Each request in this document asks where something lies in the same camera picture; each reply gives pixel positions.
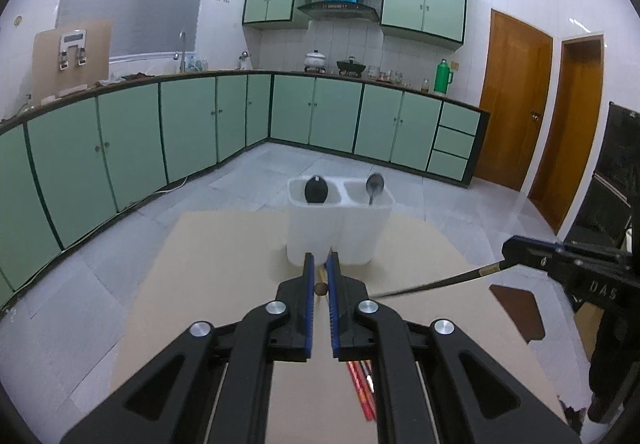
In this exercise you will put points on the white cooking pot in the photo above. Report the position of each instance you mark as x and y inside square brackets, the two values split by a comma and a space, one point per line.
[316, 60]

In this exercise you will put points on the green lower kitchen cabinets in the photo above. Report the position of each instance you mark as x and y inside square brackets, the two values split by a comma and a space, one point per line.
[65, 159]

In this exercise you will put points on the silver spoon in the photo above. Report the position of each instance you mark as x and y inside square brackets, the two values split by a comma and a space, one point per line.
[375, 184]

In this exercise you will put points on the black chopstick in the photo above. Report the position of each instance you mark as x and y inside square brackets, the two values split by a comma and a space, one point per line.
[440, 281]

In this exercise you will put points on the cardboard panel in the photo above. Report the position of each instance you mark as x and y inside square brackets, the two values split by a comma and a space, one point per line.
[47, 64]

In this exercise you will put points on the green thermos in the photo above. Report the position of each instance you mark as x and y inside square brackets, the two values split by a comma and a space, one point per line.
[441, 79]

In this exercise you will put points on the brown stool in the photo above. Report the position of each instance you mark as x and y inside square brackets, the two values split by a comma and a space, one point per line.
[517, 311]

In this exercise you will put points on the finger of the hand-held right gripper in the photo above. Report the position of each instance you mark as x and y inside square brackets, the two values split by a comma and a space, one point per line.
[525, 255]
[537, 242]

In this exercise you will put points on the black wok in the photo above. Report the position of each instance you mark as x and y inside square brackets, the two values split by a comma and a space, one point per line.
[351, 66]

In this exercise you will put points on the white wall device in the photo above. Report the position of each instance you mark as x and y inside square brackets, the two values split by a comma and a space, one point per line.
[72, 42]

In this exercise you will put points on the wooden chopstick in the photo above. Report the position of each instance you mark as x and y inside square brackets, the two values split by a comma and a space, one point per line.
[321, 288]

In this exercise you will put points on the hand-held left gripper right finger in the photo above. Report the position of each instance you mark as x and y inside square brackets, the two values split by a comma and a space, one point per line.
[333, 309]

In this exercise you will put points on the black shelf rack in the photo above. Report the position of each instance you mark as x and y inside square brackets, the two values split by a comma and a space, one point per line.
[617, 164]

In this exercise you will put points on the open wooden door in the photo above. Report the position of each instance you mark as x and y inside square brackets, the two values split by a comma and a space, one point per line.
[575, 124]

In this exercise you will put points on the black spoon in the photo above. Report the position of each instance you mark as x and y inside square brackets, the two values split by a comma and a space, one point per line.
[316, 190]

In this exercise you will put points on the white utensil holder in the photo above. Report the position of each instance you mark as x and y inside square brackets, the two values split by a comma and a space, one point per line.
[350, 229]

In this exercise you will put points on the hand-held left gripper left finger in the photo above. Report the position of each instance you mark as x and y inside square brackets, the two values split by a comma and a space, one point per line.
[309, 309]

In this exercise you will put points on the metal faucet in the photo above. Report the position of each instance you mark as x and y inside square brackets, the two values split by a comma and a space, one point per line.
[183, 52]

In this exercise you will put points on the black range hood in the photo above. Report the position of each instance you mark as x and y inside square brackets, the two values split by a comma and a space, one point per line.
[340, 10]

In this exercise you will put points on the closed wooden door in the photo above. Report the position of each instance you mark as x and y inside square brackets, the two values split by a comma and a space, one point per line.
[510, 99]

